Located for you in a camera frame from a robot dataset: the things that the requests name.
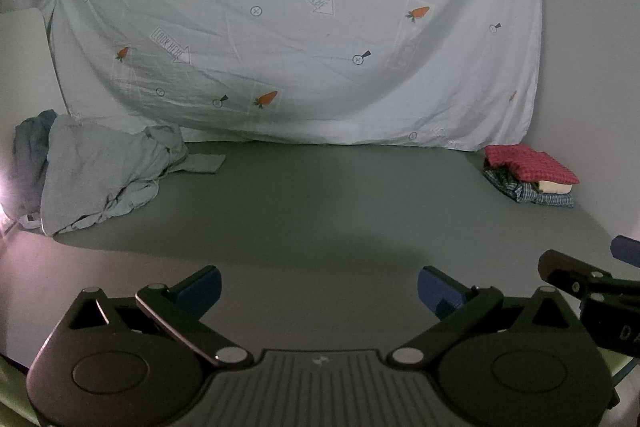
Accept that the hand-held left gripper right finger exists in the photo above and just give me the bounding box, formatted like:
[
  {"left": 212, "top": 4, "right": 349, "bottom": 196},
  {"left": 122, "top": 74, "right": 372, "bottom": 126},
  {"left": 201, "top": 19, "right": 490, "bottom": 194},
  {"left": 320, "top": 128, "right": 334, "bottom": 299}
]
[{"left": 391, "top": 265, "right": 582, "bottom": 370}]

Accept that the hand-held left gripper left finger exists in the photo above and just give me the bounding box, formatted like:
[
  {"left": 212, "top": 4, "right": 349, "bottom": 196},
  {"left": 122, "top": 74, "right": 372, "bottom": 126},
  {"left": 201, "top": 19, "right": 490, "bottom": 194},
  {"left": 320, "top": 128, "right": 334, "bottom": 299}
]
[{"left": 64, "top": 264, "right": 253, "bottom": 369}]

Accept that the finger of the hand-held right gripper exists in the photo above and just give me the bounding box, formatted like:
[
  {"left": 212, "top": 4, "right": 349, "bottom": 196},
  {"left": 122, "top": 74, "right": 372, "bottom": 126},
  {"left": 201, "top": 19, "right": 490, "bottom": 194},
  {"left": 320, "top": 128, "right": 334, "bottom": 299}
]
[
  {"left": 538, "top": 249, "right": 640, "bottom": 297},
  {"left": 611, "top": 235, "right": 640, "bottom": 268}
]

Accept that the grey fleece zip hoodie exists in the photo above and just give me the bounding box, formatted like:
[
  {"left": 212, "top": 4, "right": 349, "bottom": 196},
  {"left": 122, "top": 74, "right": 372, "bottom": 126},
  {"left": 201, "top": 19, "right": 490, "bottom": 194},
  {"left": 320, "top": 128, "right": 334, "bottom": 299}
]
[{"left": 40, "top": 113, "right": 173, "bottom": 237}]

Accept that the cream folded garment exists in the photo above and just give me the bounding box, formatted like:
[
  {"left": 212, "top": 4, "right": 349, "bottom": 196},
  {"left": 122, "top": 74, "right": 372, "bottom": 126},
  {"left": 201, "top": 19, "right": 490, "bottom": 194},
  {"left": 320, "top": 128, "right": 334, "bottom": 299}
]
[{"left": 537, "top": 179, "right": 574, "bottom": 196}]

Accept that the plaid folded garment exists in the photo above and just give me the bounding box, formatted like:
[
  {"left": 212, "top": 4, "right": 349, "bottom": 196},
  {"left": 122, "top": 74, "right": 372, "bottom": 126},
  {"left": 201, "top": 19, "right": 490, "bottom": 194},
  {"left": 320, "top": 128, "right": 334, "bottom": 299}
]
[{"left": 484, "top": 164, "right": 576, "bottom": 208}]

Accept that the red folded garment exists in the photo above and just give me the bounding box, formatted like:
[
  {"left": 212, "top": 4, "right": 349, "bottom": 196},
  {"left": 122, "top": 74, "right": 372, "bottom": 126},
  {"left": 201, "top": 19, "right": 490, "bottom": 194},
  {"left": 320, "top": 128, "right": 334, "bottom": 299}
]
[{"left": 484, "top": 144, "right": 581, "bottom": 186}]

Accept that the dark blue-grey garment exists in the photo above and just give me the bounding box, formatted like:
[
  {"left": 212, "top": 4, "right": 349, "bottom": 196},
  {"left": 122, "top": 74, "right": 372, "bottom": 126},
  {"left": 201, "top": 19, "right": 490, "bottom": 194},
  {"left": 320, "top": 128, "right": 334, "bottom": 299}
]
[{"left": 12, "top": 109, "right": 57, "bottom": 220}]

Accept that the carrot print white sheet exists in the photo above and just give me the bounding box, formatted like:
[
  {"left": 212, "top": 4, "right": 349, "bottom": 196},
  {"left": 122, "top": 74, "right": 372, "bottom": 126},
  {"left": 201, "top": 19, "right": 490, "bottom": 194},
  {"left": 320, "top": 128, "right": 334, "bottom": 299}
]
[{"left": 40, "top": 0, "right": 546, "bottom": 152}]

